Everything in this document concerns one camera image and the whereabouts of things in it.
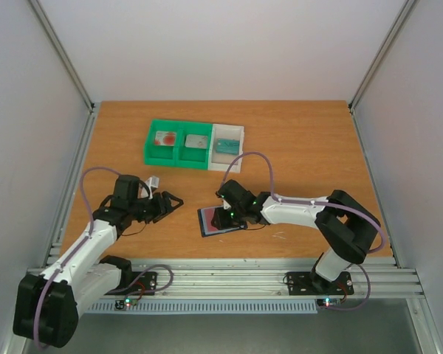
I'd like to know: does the right circuit board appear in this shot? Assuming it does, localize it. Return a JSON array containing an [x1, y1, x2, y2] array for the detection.
[[317, 297, 343, 308]]

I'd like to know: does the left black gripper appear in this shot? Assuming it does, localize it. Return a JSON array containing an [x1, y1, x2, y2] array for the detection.
[[130, 192, 185, 223]]

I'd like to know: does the left circuit board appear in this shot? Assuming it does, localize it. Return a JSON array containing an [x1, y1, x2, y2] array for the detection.
[[114, 298, 139, 311]]

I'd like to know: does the grey bird card stack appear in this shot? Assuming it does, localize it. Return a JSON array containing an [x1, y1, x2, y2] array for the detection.
[[184, 134, 210, 150]]

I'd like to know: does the grey slotted cable duct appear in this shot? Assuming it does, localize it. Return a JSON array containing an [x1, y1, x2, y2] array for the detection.
[[86, 299, 317, 316]]

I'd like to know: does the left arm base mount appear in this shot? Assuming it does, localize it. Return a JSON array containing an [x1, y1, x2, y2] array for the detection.
[[106, 271, 158, 296]]

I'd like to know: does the dark blue card holder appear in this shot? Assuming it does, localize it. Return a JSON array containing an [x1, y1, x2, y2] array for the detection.
[[197, 206, 248, 237]]

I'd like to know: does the aluminium rail frame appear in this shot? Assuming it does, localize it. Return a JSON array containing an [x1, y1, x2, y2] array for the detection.
[[132, 257, 425, 299]]

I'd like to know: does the middle green bin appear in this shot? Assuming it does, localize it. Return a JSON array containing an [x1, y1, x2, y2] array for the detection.
[[175, 121, 213, 170]]

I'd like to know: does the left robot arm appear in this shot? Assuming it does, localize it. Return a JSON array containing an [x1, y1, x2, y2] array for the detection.
[[13, 175, 183, 348]]

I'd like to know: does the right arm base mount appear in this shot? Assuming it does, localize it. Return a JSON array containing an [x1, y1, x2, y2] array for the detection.
[[282, 271, 354, 296]]

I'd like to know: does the left green bin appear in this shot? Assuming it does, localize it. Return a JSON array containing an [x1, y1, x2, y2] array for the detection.
[[143, 119, 181, 167]]

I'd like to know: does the green bin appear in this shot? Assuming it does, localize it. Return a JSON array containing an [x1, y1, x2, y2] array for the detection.
[[143, 119, 181, 167], [175, 121, 213, 170]]

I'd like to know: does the teal card stack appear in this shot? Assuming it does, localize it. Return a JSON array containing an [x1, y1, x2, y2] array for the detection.
[[215, 139, 240, 156]]

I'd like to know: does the red circle card stack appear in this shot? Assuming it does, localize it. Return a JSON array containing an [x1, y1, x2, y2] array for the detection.
[[154, 131, 176, 147]]

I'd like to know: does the circuit board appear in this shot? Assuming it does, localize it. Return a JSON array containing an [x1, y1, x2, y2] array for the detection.
[[114, 298, 139, 311], [317, 297, 343, 308]]

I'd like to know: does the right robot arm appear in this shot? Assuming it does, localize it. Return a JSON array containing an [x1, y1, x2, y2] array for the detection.
[[209, 180, 385, 294]]

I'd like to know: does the red backed card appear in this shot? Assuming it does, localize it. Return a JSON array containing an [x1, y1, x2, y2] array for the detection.
[[202, 206, 219, 235]]

